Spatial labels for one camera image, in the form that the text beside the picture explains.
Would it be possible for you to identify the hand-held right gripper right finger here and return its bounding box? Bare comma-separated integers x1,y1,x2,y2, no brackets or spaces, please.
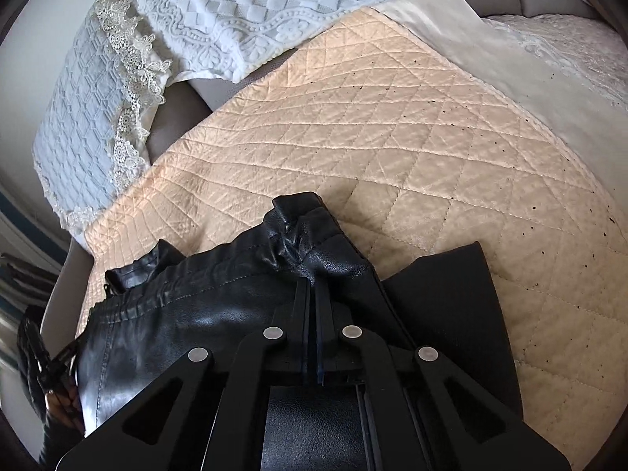
315,279,573,471

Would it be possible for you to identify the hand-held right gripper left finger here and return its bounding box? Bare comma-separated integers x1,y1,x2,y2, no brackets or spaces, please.
56,279,316,471

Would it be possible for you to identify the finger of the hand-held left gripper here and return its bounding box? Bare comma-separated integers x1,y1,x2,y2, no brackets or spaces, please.
17,304,82,413

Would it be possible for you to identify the black leather jacket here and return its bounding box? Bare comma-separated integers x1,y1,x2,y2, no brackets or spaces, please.
76,191,523,471

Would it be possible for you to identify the blue quilted lace-trimmed cover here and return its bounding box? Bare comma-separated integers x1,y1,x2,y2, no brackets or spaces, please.
32,0,172,231

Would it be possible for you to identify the beige quilted mat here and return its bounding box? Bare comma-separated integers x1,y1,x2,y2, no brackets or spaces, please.
78,0,628,452

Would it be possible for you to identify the grey sofa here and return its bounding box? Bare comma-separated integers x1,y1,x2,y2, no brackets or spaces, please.
39,0,609,349

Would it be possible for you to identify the white embossed cover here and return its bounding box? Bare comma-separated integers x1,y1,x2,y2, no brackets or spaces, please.
122,0,506,84

